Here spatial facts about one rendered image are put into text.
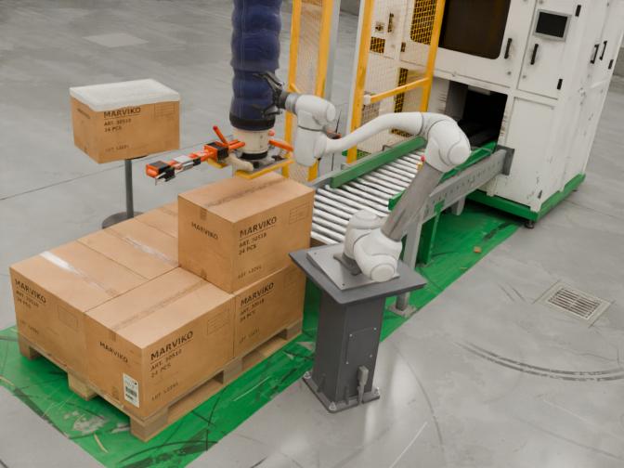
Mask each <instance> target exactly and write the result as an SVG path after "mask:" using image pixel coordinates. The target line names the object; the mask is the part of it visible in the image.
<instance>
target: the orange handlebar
mask: <svg viewBox="0 0 624 468"><path fill-rule="evenodd" d="M269 144H271V145H274V146H276V147H279V148H282V149H285V150H288V151H291V152H293V147H292V146H289V145H287V144H284V143H281V142H278V141H276V140H273V139H269ZM243 146H245V142H243V141H242V142H240V143H237V144H234V145H231V146H229V150H228V151H230V150H234V149H237V148H240V147H243ZM214 156H215V153H214V152H210V153H209V151H208V149H206V150H203V151H199V150H197V151H194V152H191V155H189V156H187V157H189V158H191V159H196V158H198V157H201V163H202V162H205V161H208V158H211V157H214ZM148 174H149V175H150V176H156V175H157V173H156V172H155V171H151V170H150V169H149V170H148Z"/></svg>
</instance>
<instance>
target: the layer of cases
mask: <svg viewBox="0 0 624 468"><path fill-rule="evenodd" d="M9 272H10V278H11V286H12V292H13V300H14V307H15V314H16V321H17V328H18V332H20V333H22V334H23V335H24V336H26V337H27V338H29V339H30V340H32V341H33V342H34V343H36V344H37V345H39V346H41V347H42V348H44V350H45V351H47V352H48V353H50V354H51V355H53V356H54V357H55V358H57V359H59V360H60V361H62V362H63V363H65V364H66V365H67V366H69V367H70V368H72V369H73V370H75V371H76V372H78V373H79V374H81V375H82V376H84V377H85V378H86V379H87V380H89V381H90V382H91V383H93V384H95V385H96V386H97V387H99V388H100V389H102V390H103V391H105V392H106V393H108V394H109V395H110V396H112V397H114V398H115V399H117V400H118V401H119V402H121V403H122V404H124V405H125V406H126V407H127V408H129V409H130V410H132V411H133V412H135V413H136V414H138V415H139V416H140V417H142V418H143V419H145V418H147V417H148V416H150V415H151V414H152V413H153V412H155V411H156V410H158V409H160V408H161V407H163V406H164V405H166V404H167V403H169V402H170V401H172V400H173V399H175V398H176V397H178V396H180V395H181V394H183V393H184V392H186V391H187V390H189V389H190V388H191V387H192V386H194V385H195V384H197V383H199V382H200V381H202V380H203V379H205V378H206V377H208V376H209V375H211V374H212V373H214V372H215V371H217V370H219V369H220V368H222V367H223V366H225V365H226V364H228V363H229V362H230V361H231V360H232V359H234V358H236V357H238V356H239V355H241V354H242V353H244V352H245V351H247V350H248V349H250V348H251V347H253V346H254V345H256V344H258V343H259V342H261V341H262V340H264V339H265V338H267V337H268V336H269V335H270V334H272V333H273V332H275V331H277V330H278V329H280V328H281V327H283V326H284V325H286V324H287V323H289V322H290V321H292V320H293V319H295V318H297V317H298V316H300V315H301V314H303V309H304V299H305V289H306V274H305V273H304V272H303V271H302V270H301V269H300V268H299V267H298V266H297V265H296V264H295V263H292V264H290V265H288V266H286V267H284V268H282V269H280V270H278V271H276V272H274V273H272V274H270V275H268V276H266V277H264V278H262V279H260V280H258V281H256V282H254V283H252V284H250V285H248V286H246V287H244V288H242V289H240V290H238V291H236V292H234V293H232V294H229V293H227V292H225V291H223V290H222V289H220V288H218V287H216V286H215V285H213V284H212V283H211V282H209V281H207V280H206V279H203V278H201V277H200V276H198V275H196V274H195V273H193V272H191V271H189V270H188V269H186V268H184V267H183V266H181V265H179V264H178V251H177V201H174V202H171V203H169V204H166V205H164V206H162V207H159V208H157V209H154V210H152V211H149V212H147V213H144V214H141V215H138V216H136V217H134V218H131V219H128V220H126V221H123V222H121V223H119V224H116V225H114V226H111V227H107V228H104V229H102V230H100V231H98V232H95V233H93V234H90V235H87V236H85V237H82V238H81V239H78V240H74V241H71V242H69V243H66V244H64V245H61V246H59V247H57V248H55V249H52V250H49V251H47V252H44V253H40V254H38V255H36V256H33V257H31V258H28V259H26V260H23V261H21V262H18V263H16V264H14V265H11V266H9Z"/></svg>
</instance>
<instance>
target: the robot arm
mask: <svg viewBox="0 0 624 468"><path fill-rule="evenodd" d="M251 76H252V77H256V78H259V79H265V80H266V82H267V84H268V85H269V87H270V88H271V91H272V92H273V94H272V101H273V103H271V104H270V105H269V106H268V107H266V108H265V107H262V106H258V105H255V104H251V105H249V107H251V108H254V109H256V110H257V111H259V112H260V113H261V114H262V113H263V115H262V117H263V118H265V117H268V116H271V115H274V114H276V115H280V114H282V111H281V109H284V110H286V111H287V112H289V113H292V114H295V115H297V116H298V126H297V130H296V132H295V136H294V142H293V157H294V159H295V161H296V163H297V164H299V165H301V166H303V167H310V166H313V165H314V164H315V163H316V161H317V159H318V158H322V157H323V156H324V155H326V154H331V153H338V152H342V151H345V150H349V149H351V148H352V147H354V146H356V145H357V144H359V143H361V142H363V141H364V140H366V139H368V138H370V137H373V136H374V135H376V134H378V133H380V132H382V131H383V130H387V129H397V130H400V131H404V132H407V133H409V134H412V135H415V136H418V137H423V139H425V140H426V141H427V142H428V144H427V148H426V151H425V153H424V162H423V163H422V165H421V167H420V168H419V170H418V172H417V173H416V175H415V176H414V177H413V178H412V180H411V182H410V183H409V185H408V187H407V189H406V190H405V192H404V193H403V195H402V196H401V198H400V200H399V201H398V203H397V204H396V206H395V208H394V210H393V211H392V213H391V214H390V215H389V216H388V218H387V220H386V221H385V223H384V224H383V226H382V227H381V222H380V219H379V217H378V216H377V215H376V214H375V213H374V212H372V211H368V210H360V211H358V212H356V213H354V214H353V215H352V217H351V218H350V220H349V221H348V224H347V227H346V232H345V236H344V251H343V252H341V253H334V254H333V258H334V259H336V260H338V261H339V262H340V263H341V264H342V265H343V266H344V267H345V268H346V269H348V270H349V271H350V273H351V275H353V276H357V275H358V274H360V273H363V274H364V275H365V276H366V277H368V278H369V279H371V280H375V281H379V282H383V281H387V280H390V279H391V278H392V277H393V276H394V274H395V272H396V270H397V261H398V257H399V255H400V252H401V250H402V242H401V239H402V238H403V236H404V235H405V233H406V231H407V230H408V228H409V227H410V225H411V223H412V222H413V220H414V219H415V217H416V216H417V214H418V213H419V212H420V211H421V209H422V208H423V205H424V204H425V202H426V201H427V199H428V198H429V196H430V195H431V193H432V192H433V190H434V189H435V187H436V185H437V184H438V182H439V181H440V179H441V177H442V176H443V174H445V173H446V172H448V171H450V170H451V169H452V168H453V167H455V166H458V165H461V164H463V163H465V162H466V160H467V159H468V157H469V155H470V144H469V140H468V138H467V136H466V135H465V134H464V133H463V131H462V130H461V129H460V127H459V126H458V124H457V123H456V122H455V121H454V120H453V119H451V118H450V117H448V116H446V115H442V114H437V113H432V112H402V113H389V114H385V115H382V116H380V117H378V118H375V119H374V120H372V121H370V122H368V123H366V124H364V125H363V126H361V127H359V129H357V130H355V131H354V132H352V133H350V134H349V135H347V136H345V137H343V138H340V139H335V140H333V139H329V138H327V136H326V135H325V134H323V133H321V131H322V127H323V125H326V124H330V123H331V122H332V121H333V120H334V118H335V107H334V106H333V104H331V103H330V102H329V101H328V100H326V99H324V98H321V97H316V96H312V95H304V94H300V93H297V92H288V91H284V90H283V89H282V87H283V86H284V83H283V82H281V81H280V80H279V79H278V78H277V77H276V76H275V75H274V74H273V73H272V72H271V71H265V73H261V72H260V73H252V74H251ZM274 83H275V84H274ZM276 85H277V86H278V87H277V86H276ZM275 90H276V91H275ZM275 106H276V107H277V108H278V109H277V110H276V111H273V112H270V113H268V114H267V111H269V110H271V109H272V108H274V107H275Z"/></svg>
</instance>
